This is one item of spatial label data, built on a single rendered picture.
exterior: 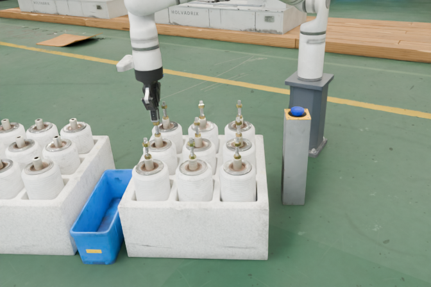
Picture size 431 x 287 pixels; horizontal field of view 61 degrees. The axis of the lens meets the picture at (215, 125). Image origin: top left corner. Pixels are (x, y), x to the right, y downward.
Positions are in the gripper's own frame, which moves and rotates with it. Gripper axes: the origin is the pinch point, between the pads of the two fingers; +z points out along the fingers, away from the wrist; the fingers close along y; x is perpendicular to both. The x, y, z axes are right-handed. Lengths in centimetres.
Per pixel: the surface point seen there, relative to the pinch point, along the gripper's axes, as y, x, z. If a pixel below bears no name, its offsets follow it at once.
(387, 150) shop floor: 39, -82, 35
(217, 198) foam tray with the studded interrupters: -15.9, -18.2, 17.2
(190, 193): -16.5, -11.2, 14.9
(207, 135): 7.4, -13.7, 10.9
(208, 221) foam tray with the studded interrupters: -19.5, -15.7, 21.8
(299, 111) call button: 5.6, -41.1, 2.4
